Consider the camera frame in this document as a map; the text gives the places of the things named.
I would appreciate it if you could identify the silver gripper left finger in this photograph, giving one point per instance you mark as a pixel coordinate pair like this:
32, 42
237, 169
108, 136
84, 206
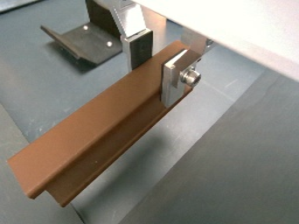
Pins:
135, 35

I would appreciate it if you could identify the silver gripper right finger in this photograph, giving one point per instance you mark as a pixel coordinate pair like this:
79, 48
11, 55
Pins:
179, 68

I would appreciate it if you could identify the brown arch block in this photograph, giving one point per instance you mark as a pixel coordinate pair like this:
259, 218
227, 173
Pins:
67, 157

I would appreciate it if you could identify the dark grey cradle fixture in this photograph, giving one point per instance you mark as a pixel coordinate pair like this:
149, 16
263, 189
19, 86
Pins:
95, 41

